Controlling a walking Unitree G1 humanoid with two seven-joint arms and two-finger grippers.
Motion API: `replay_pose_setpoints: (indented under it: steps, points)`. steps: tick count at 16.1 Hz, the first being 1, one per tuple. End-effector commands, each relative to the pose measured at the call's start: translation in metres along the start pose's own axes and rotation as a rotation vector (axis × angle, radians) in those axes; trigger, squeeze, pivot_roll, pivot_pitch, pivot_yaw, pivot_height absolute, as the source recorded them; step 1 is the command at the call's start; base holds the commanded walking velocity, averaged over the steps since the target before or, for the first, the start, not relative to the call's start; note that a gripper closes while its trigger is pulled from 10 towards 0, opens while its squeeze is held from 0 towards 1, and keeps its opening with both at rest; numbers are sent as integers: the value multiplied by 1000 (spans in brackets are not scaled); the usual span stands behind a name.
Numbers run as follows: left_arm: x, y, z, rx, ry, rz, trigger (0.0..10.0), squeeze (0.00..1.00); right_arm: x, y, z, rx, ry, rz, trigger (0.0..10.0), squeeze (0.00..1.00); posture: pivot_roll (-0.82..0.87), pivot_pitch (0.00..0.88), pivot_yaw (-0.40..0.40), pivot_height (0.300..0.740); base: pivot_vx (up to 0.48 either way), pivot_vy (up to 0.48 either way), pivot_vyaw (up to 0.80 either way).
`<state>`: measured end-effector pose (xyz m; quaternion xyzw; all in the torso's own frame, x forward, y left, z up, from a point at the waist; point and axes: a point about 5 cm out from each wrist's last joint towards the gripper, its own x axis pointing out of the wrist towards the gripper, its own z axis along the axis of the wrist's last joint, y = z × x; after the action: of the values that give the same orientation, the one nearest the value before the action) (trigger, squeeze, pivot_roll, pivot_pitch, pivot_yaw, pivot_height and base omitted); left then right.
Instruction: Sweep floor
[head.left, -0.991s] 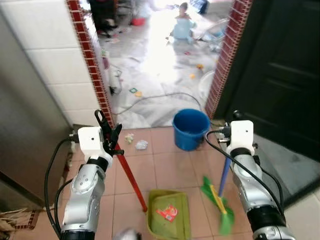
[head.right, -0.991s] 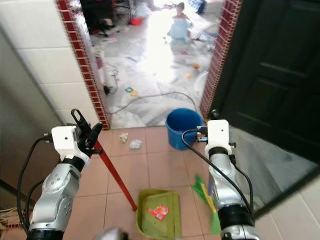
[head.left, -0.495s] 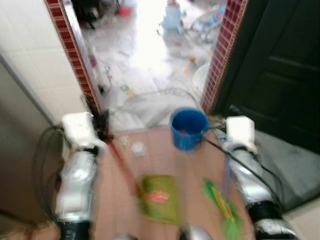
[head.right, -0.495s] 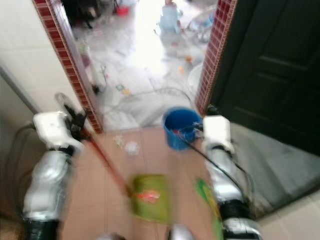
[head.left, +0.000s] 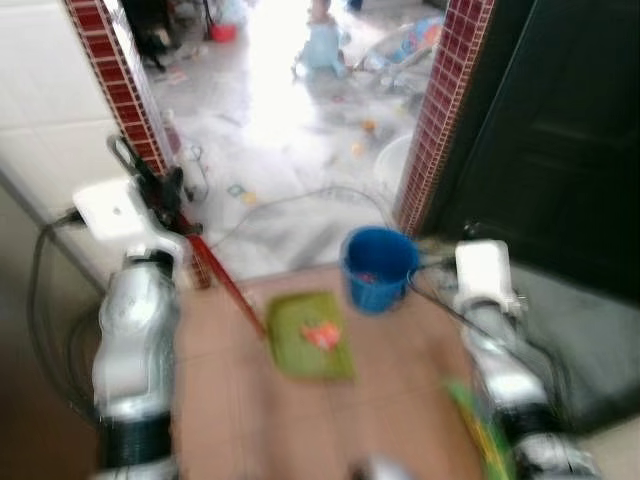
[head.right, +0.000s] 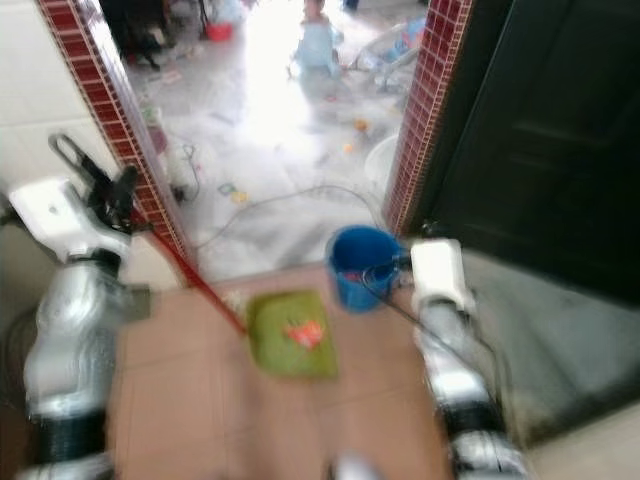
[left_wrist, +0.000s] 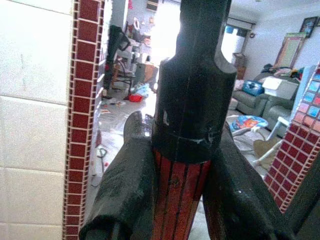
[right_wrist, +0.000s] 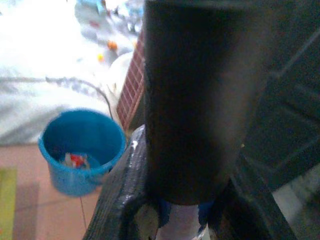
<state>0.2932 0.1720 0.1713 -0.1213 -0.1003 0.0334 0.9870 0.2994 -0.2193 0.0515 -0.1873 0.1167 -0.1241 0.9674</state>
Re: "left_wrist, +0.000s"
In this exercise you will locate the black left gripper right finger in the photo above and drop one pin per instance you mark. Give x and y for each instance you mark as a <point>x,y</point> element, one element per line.
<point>240,190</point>

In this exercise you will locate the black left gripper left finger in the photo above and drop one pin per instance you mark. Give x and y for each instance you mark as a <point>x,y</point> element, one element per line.
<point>117,180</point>

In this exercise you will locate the colourful baby bouncer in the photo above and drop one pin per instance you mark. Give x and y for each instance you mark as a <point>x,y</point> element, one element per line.
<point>246,123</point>

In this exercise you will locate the red bowl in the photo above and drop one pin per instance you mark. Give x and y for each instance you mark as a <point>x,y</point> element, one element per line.
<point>135,98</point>

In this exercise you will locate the grey green sofa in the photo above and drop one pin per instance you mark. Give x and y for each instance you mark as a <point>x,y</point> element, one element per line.
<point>260,103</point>

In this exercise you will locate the light blue cloth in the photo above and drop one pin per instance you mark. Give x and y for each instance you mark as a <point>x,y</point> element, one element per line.
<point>142,89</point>

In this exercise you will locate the blue bag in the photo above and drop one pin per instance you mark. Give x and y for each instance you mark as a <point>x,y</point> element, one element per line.
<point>253,87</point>

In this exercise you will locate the white box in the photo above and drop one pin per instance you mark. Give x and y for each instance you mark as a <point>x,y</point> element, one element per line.
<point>280,87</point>

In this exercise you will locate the brown wooden cabinet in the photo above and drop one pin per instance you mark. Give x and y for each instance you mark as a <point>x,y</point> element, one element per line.
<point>147,72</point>

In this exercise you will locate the small wooden shelf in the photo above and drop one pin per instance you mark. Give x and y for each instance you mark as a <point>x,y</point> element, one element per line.
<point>239,65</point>

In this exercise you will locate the black stroller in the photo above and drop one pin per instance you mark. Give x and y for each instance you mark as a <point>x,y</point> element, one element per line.
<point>117,50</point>

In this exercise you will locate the large wooden framed board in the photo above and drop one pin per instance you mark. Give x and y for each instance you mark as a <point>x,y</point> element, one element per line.
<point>290,51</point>

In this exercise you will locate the white chair frame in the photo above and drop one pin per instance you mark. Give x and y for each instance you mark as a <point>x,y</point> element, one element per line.
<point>268,147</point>

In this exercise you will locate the dark framed wall picture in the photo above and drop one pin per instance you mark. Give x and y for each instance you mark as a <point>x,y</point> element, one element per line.
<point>309,26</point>

